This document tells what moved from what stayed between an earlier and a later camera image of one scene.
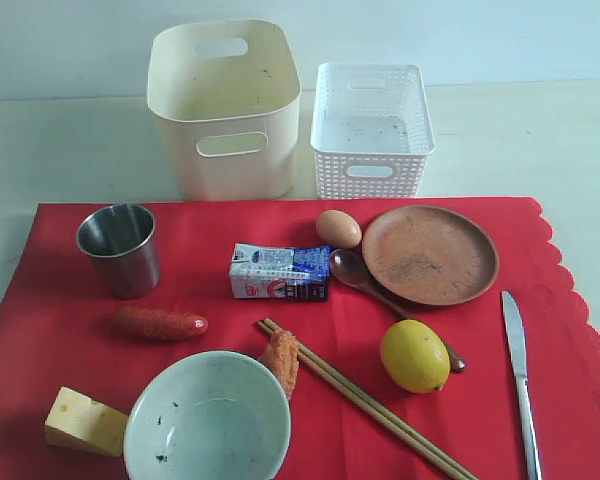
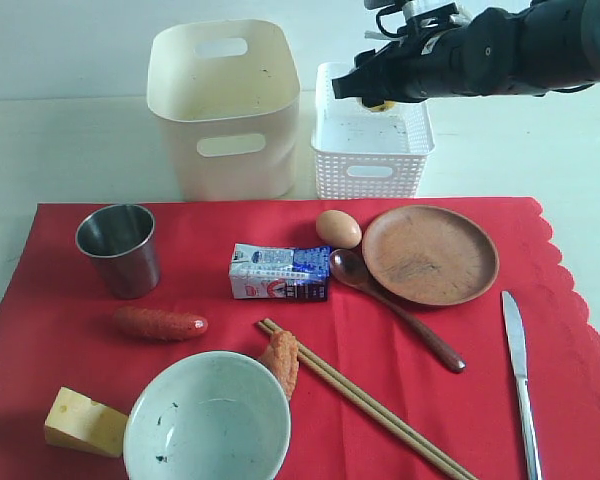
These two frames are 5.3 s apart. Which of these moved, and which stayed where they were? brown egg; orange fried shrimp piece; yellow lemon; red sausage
Moved: yellow lemon
Stayed: orange fried shrimp piece; red sausage; brown egg
